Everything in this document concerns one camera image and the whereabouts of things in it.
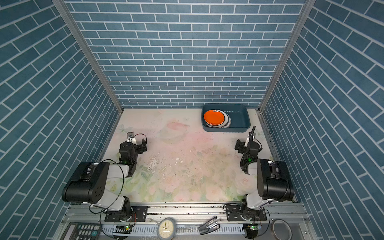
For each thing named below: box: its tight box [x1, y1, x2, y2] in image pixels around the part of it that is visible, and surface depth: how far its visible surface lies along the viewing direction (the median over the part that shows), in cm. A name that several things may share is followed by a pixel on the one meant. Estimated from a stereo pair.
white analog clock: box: [157, 217, 177, 240], surface depth 68 cm
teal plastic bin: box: [201, 103, 251, 133], surface depth 114 cm
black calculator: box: [60, 222, 103, 240], surface depth 69 cm
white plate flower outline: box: [206, 109, 232, 128], surface depth 109 cm
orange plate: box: [203, 110, 225, 126], surface depth 110 cm
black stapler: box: [198, 216, 221, 235], surface depth 70 cm
